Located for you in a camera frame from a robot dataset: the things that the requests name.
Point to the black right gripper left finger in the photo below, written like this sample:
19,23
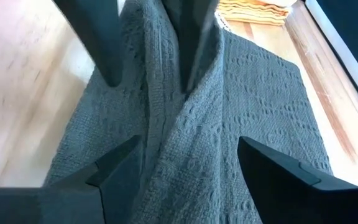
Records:
57,205

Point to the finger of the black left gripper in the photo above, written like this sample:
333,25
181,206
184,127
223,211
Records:
98,34
191,37

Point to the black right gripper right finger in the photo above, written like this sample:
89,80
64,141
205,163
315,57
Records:
306,205

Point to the pale orange waffle towel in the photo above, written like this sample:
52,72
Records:
253,14

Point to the grey towel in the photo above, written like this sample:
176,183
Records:
213,124

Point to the navy white striped fabric bin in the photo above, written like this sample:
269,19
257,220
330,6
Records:
353,37

